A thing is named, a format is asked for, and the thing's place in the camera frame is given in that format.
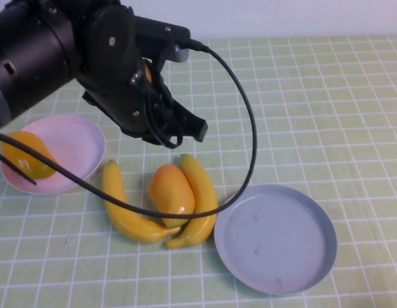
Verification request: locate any yellow plastic mango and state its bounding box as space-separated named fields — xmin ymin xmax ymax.
xmin=1 ymin=130 xmax=58 ymax=180

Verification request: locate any thick black camera cable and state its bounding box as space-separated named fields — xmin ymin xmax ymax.
xmin=0 ymin=38 xmax=257 ymax=221

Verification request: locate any green checked tablecloth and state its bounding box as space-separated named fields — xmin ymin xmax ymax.
xmin=0 ymin=35 xmax=397 ymax=308

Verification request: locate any yellow plastic banana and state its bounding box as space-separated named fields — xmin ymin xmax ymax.
xmin=101 ymin=159 xmax=182 ymax=245
xmin=165 ymin=153 xmax=219 ymax=250

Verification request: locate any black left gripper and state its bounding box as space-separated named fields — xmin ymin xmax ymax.
xmin=72 ymin=3 xmax=208 ymax=149

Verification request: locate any thin black cable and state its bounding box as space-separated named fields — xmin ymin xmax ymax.
xmin=0 ymin=150 xmax=38 ymax=186

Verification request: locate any blue-grey round plate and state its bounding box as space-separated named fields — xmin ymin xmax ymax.
xmin=213 ymin=184 xmax=338 ymax=296

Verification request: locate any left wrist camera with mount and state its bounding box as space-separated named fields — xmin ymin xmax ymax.
xmin=133 ymin=15 xmax=192 ymax=64

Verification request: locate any pink round plate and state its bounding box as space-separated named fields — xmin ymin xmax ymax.
xmin=0 ymin=115 xmax=106 ymax=196

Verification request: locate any orange-blushed plastic mango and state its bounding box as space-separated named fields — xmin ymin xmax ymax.
xmin=149 ymin=163 xmax=196 ymax=228

